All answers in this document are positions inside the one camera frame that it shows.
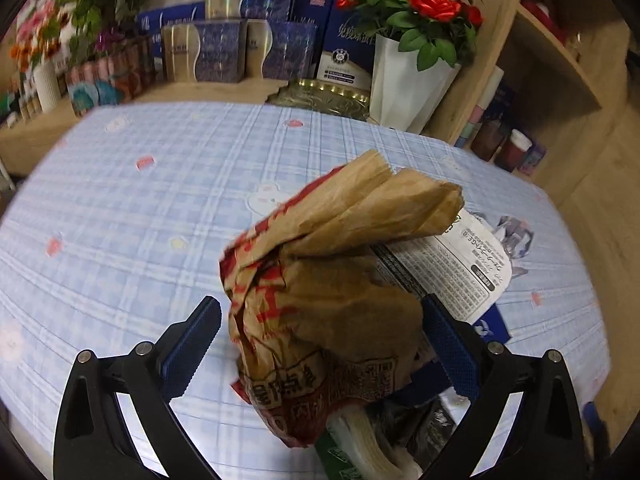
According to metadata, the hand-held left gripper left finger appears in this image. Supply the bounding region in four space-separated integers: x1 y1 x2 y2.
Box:
52 296 223 480

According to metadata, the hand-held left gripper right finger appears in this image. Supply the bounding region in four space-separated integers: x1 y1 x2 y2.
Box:
421 292 586 480

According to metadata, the printed plastic snack wrapper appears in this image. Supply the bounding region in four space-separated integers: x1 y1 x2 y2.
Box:
372 207 513 326

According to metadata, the brown paper bag red print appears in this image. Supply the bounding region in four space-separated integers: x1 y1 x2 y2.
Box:
218 149 465 448

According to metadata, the blue plaid tablecloth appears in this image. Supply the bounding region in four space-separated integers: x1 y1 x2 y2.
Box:
0 101 613 480

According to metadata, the white plastic packet green label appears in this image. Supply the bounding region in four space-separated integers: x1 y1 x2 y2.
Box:
315 407 423 480

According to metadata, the brown cup white lid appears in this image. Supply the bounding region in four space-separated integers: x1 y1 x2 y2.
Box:
495 129 533 173

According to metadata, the small blue box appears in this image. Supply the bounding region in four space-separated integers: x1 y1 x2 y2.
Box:
517 142 548 176

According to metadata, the rose plant in white pot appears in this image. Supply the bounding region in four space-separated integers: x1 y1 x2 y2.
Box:
334 0 485 133

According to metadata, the gold tray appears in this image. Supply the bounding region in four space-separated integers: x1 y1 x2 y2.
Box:
265 78 373 123

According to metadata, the row of small drink packs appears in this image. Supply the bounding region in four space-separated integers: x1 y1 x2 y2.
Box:
65 37 166 111

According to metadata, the wooden shelf unit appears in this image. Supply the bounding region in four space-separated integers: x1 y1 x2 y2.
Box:
425 0 636 281

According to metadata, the row of small bottles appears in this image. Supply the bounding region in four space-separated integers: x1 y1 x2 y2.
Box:
0 80 43 128

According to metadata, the flower bouquet white ribbed vase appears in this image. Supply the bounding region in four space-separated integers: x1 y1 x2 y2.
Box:
10 0 156 113

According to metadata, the blue box white label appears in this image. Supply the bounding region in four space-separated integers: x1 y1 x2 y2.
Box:
315 0 376 92

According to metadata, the red container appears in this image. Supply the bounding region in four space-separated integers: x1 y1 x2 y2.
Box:
522 0 568 43

